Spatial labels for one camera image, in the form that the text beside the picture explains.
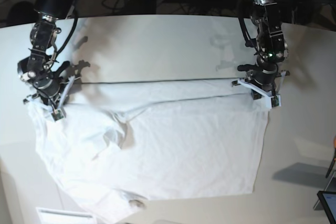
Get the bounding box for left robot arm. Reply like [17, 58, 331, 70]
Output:
[237, 0, 288, 106]

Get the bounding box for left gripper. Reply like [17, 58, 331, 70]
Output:
[246, 70, 281, 100]

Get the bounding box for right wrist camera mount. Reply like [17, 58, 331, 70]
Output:
[23, 76, 77, 121]

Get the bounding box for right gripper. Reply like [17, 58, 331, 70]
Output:
[32, 77, 71, 109]

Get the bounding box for white T-shirt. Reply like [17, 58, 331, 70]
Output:
[27, 80, 269, 223]

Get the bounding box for black tablet with stand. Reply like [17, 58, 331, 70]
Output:
[313, 170, 335, 223]

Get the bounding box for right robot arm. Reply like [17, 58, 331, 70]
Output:
[18, 0, 78, 110]

